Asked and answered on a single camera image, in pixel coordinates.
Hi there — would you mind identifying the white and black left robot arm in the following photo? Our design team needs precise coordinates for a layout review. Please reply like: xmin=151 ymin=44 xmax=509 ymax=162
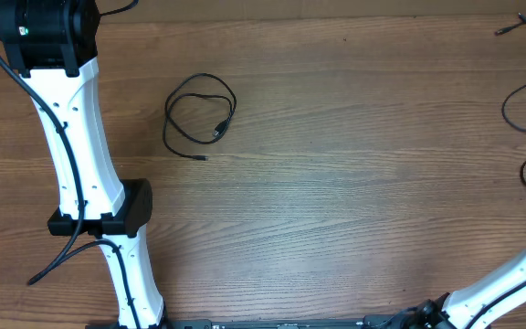
xmin=0 ymin=0 xmax=165 ymax=328

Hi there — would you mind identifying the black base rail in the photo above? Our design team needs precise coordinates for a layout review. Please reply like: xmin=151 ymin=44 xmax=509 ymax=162
xmin=84 ymin=313 xmax=492 ymax=329

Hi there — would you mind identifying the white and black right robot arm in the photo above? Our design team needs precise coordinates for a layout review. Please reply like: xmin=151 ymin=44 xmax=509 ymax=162
xmin=405 ymin=249 xmax=526 ymax=329

